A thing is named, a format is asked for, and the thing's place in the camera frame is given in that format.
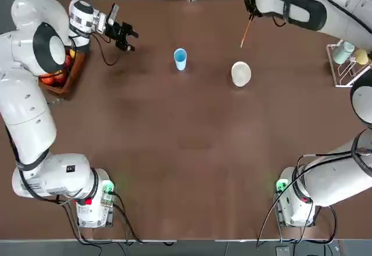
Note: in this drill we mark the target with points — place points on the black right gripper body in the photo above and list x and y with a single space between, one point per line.
250 4

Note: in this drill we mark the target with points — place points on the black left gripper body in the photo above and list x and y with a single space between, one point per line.
114 33

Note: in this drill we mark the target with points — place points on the orange brush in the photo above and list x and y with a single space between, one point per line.
246 32

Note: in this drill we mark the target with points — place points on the blue cup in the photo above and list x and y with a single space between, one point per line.
180 61

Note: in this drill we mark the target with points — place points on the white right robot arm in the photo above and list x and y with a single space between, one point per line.
343 11

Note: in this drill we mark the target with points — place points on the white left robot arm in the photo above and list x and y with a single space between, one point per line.
26 107

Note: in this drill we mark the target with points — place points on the green cup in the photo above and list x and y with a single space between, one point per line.
343 53

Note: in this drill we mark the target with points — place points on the yellow cup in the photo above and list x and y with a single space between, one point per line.
361 56

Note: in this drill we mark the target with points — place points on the yellow lemon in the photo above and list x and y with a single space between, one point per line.
72 53

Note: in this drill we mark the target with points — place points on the red apple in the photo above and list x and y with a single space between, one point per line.
59 77
67 61

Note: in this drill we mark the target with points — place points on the brown wicker basket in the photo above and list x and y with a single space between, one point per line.
74 75

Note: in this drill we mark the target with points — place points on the cream bowl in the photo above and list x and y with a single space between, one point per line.
241 73

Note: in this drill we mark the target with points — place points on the orange fruit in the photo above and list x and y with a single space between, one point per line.
46 79

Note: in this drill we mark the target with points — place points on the grey foot pedal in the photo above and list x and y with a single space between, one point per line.
282 250

